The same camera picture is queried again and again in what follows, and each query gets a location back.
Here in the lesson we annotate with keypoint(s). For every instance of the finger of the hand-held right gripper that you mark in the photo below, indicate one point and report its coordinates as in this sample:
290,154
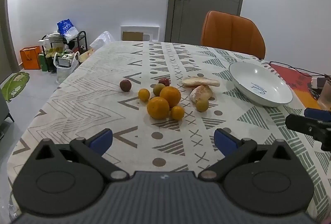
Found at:
316,112
302,124

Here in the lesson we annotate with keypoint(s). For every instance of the white charger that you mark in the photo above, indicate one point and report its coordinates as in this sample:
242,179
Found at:
314,82

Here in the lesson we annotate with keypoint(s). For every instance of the small orange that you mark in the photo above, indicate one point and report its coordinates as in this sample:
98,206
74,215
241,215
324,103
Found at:
177,112
144,95

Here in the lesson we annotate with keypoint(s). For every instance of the small red apple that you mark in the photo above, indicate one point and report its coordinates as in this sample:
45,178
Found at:
164,81

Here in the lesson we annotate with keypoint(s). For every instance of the green box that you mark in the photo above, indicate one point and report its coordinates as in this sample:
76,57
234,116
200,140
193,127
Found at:
43,62

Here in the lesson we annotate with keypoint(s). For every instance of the orange chair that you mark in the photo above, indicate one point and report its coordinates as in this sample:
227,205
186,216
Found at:
232,32

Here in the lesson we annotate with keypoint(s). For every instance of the dark red round fruit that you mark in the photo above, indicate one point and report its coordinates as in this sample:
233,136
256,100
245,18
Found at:
125,85

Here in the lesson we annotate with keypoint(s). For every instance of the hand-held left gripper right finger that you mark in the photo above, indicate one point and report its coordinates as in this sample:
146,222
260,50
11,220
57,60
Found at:
225,141

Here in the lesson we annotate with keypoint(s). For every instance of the green leaf floor mat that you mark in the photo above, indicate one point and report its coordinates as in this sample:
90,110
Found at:
14,85

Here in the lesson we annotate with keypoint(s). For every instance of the brown paper bag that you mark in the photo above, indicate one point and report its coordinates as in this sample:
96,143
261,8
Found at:
86,56

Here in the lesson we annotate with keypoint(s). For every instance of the patterned tablecloth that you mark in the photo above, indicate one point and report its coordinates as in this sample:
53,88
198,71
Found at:
103,100

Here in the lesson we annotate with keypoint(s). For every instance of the white plastic bag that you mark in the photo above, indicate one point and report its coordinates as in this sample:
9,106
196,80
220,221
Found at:
64,72

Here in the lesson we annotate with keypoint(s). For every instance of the black shoe rack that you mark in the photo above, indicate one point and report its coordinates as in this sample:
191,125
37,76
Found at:
82,40

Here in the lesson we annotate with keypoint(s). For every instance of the orange shopping bag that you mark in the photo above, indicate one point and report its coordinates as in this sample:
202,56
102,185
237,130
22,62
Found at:
30,58

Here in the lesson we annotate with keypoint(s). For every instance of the long bread piece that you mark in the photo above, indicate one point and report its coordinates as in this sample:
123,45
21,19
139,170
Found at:
200,82

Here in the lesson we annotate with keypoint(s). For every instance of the small green round fruit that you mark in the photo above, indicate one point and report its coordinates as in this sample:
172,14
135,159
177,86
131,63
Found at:
202,105
157,89

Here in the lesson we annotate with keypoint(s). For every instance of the white plate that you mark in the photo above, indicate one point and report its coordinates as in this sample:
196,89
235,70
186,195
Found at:
260,87

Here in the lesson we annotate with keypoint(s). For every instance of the round bread piece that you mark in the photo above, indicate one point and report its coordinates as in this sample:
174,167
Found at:
200,93

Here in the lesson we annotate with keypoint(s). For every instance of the clear plastic bag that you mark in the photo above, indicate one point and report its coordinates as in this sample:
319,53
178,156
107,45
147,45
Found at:
103,39

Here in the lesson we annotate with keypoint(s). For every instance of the white framed panel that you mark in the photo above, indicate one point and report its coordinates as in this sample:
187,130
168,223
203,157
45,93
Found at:
139,33

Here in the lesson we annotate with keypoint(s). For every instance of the blue plastic bag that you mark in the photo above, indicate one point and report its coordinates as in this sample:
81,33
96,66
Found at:
66,28

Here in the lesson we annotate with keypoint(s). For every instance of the large orange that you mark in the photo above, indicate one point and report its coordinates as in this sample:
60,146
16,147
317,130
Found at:
170,96
158,108

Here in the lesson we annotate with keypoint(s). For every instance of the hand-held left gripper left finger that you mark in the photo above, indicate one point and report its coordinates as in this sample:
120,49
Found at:
101,141

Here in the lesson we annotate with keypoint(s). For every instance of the clear glass container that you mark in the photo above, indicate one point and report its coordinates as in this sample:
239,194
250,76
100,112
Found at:
325,96

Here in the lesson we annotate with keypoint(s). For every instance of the red table mat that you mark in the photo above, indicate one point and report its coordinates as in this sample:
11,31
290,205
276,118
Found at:
292,76

